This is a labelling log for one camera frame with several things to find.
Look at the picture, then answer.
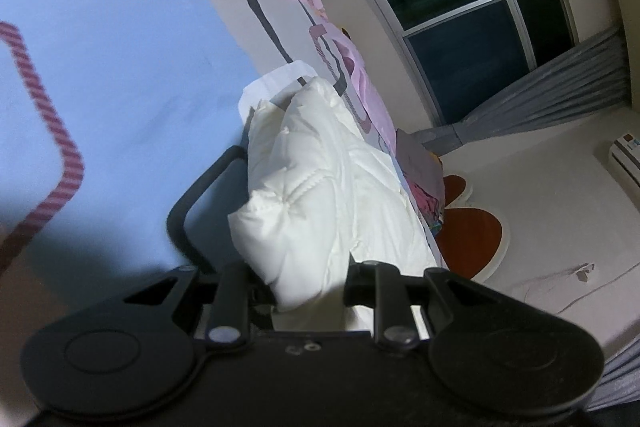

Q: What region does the dark pink folded garment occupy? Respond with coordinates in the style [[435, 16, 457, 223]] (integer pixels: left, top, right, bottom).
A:
[[407, 179, 447, 229]]

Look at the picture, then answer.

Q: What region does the grey curtain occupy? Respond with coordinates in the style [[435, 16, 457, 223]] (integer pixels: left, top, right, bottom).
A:
[[409, 26, 640, 154]]

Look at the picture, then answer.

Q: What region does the white puffer jacket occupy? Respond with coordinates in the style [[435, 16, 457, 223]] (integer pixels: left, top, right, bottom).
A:
[[227, 61, 445, 334]]

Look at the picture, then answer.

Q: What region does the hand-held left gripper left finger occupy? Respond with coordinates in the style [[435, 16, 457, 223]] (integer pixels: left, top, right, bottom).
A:
[[120, 259, 273, 354]]

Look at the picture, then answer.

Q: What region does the white air conditioner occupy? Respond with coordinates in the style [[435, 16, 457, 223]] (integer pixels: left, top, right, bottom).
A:
[[606, 131, 640, 188]]

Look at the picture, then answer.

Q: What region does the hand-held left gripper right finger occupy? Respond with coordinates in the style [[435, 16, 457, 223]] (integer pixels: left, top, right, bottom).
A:
[[341, 259, 482, 354]]

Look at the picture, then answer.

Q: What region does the white cable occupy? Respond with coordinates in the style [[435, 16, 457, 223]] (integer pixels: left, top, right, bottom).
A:
[[514, 264, 591, 310]]

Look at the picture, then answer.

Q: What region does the pink blanket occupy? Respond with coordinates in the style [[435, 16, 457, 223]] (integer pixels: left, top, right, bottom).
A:
[[276, 0, 402, 154]]

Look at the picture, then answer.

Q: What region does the window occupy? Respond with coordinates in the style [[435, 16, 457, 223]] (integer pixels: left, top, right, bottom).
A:
[[321, 0, 592, 128]]

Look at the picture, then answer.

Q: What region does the patterned bed sheet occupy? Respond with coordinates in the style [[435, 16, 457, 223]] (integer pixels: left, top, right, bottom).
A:
[[0, 0, 447, 427]]

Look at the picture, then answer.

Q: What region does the brown and white headboard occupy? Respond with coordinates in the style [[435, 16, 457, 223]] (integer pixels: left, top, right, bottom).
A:
[[431, 173, 512, 282]]

